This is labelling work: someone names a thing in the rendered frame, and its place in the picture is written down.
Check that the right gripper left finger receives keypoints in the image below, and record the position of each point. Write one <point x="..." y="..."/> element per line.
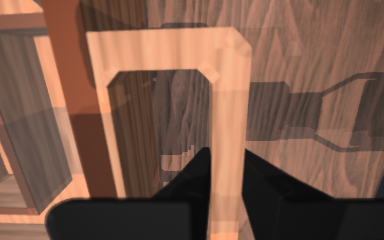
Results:
<point x="179" y="211"/>

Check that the wooden maze board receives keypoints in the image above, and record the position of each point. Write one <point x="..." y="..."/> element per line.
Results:
<point x="76" y="111"/>

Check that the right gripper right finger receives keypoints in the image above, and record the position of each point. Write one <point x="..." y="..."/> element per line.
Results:
<point x="281" y="207"/>

